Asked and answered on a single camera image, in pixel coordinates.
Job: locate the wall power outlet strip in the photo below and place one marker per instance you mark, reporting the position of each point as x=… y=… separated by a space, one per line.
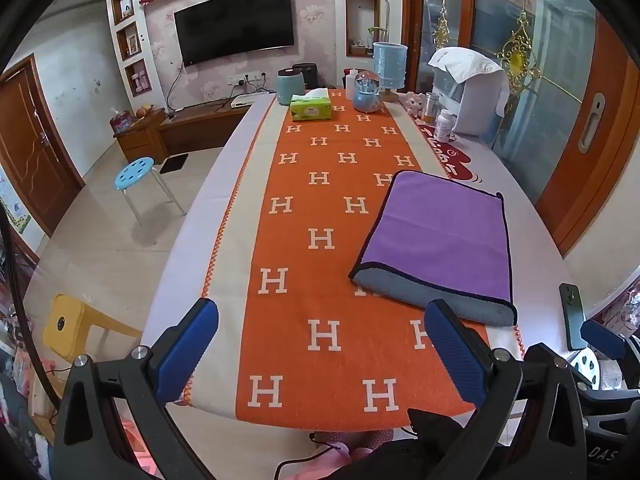
x=244 y=79

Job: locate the water dispenser with white cover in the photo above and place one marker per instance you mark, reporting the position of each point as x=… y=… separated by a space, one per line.
x=472 y=95

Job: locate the small gold hanging ornament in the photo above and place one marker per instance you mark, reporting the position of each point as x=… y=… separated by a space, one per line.
x=441 y=30

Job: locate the white pill bottle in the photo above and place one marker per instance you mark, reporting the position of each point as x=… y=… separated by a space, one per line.
x=444 y=127

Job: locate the clear jar with orange lid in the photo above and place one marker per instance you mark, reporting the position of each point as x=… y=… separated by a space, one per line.
x=431 y=107

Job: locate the yellow plastic stool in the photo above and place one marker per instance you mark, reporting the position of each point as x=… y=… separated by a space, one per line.
x=67 y=325

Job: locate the orange framed glass sliding door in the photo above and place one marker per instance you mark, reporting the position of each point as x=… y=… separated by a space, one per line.
x=580 y=160

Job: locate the white tablecloth with red print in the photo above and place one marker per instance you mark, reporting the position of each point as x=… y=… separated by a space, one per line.
x=235 y=170

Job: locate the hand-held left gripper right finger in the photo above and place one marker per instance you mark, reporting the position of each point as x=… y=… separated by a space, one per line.
x=456 y=355

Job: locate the fruit on cabinet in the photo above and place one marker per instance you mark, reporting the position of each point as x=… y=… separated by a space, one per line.
x=142 y=110

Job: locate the wooden television cabinet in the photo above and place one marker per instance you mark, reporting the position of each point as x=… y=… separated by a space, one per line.
x=175 y=130

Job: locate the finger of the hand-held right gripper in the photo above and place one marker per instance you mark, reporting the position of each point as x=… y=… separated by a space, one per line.
x=602 y=333

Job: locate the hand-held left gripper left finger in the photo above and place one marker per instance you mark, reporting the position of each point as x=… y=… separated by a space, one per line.
x=186 y=352

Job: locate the purple towel with grey underside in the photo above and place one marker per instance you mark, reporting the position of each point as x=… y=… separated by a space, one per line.
x=440 y=240

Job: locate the pink and white figurine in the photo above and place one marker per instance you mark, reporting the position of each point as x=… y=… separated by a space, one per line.
x=414 y=105

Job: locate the white recessed wall niche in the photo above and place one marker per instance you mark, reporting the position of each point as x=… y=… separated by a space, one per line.
x=361 y=25

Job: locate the green tissue box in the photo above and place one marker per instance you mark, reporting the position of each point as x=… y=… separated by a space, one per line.
x=311 y=106

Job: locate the brown wooden door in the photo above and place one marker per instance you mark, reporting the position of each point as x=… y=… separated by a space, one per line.
x=30 y=150

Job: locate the blue snow globe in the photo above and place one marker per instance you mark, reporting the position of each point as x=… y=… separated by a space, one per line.
x=368 y=92

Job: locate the white wall niche shelving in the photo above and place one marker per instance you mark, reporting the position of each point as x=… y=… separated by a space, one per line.
x=131 y=45

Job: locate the orange patterned table runner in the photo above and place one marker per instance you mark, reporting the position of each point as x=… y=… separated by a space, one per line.
x=310 y=280

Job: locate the white plastic bottle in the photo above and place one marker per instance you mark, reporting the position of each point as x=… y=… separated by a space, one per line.
x=349 y=82

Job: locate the blue round plastic stool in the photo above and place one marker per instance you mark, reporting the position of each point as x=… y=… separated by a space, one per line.
x=135 y=172

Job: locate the dark green smartphone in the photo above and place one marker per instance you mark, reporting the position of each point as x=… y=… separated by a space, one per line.
x=572 y=317

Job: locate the black wall television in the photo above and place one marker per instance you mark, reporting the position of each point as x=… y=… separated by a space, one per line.
x=234 y=22

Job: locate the teal lidded canister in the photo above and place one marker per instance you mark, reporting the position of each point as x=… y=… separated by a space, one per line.
x=291 y=87

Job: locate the black tabletop appliance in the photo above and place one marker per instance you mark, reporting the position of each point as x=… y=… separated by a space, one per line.
x=309 y=75

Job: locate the white set-top box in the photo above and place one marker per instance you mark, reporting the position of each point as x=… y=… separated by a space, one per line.
x=250 y=100

